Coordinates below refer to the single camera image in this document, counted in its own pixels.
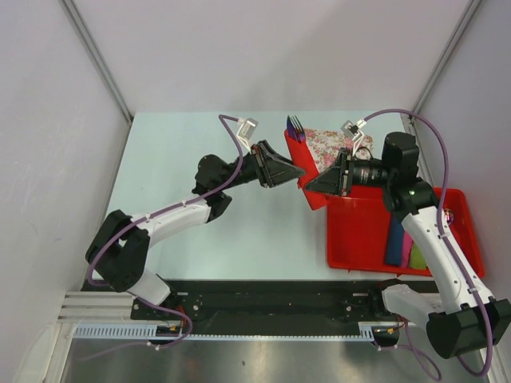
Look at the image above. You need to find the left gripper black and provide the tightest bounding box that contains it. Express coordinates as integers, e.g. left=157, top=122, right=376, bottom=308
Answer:
left=217, top=140, right=305, bottom=192

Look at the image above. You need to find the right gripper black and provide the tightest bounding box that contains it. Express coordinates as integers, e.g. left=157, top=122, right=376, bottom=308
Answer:
left=305, top=148, right=394, bottom=198

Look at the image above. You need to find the red paper napkin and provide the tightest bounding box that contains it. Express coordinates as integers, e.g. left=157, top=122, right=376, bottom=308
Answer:
left=284, top=129, right=327, bottom=211

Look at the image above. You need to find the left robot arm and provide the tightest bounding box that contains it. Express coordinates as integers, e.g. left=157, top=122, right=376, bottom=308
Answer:
left=85, top=140, right=305, bottom=319

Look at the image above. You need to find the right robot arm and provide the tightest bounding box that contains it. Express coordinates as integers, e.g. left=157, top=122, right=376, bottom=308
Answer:
left=305, top=132, right=510, bottom=359

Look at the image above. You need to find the blue napkin roll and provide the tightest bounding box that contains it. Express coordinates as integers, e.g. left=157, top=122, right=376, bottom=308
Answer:
left=385, top=218, right=405, bottom=267

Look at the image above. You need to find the pink napkin roll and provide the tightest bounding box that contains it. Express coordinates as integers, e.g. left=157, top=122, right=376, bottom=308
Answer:
left=401, top=231, right=414, bottom=268

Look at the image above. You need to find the green napkin roll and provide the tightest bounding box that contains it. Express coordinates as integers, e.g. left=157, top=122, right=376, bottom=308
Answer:
left=408, top=243, right=427, bottom=270

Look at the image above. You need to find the floral cloth mat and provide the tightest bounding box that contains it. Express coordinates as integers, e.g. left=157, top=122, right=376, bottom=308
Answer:
left=304, top=128, right=354, bottom=173

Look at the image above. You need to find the red plastic bin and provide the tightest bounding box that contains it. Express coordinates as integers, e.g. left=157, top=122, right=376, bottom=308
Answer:
left=326, top=184, right=486, bottom=278

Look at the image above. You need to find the iridescent spoon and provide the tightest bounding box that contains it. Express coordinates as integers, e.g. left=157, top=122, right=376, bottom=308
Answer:
left=443, top=208, right=454, bottom=226

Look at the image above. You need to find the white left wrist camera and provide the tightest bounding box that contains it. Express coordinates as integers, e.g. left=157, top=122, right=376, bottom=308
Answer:
left=236, top=118, right=258, bottom=149

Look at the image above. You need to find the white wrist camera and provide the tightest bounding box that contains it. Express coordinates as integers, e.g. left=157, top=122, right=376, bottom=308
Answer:
left=340, top=119, right=366, bottom=156
left=236, top=118, right=258, bottom=149

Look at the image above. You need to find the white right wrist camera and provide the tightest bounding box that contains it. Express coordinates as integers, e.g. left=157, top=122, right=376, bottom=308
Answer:
left=340, top=119, right=366, bottom=156

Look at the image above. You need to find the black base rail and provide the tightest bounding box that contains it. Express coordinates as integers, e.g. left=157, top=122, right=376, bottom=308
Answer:
left=131, top=278, right=417, bottom=336

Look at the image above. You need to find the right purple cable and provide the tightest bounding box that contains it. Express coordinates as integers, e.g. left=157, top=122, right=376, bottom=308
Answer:
left=365, top=108, right=493, bottom=380

